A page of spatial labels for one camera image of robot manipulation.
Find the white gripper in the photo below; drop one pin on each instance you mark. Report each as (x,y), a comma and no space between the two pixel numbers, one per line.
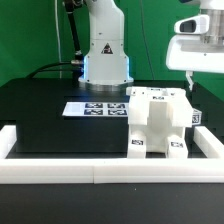
(198,45)

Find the white tagged cube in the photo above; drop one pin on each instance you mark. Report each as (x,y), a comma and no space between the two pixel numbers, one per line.
(196,117)

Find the white chair seat part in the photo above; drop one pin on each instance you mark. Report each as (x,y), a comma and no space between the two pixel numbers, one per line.
(157,136)

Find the white chair back part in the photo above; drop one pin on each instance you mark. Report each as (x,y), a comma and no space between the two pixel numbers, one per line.
(154,105)

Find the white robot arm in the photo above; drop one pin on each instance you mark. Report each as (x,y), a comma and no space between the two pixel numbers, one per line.
(106,66)

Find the white marker sheet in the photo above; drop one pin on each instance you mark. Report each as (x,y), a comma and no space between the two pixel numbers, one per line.
(95,109)

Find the white U-shaped fence frame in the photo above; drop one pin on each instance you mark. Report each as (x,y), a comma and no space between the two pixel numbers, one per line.
(97,171)

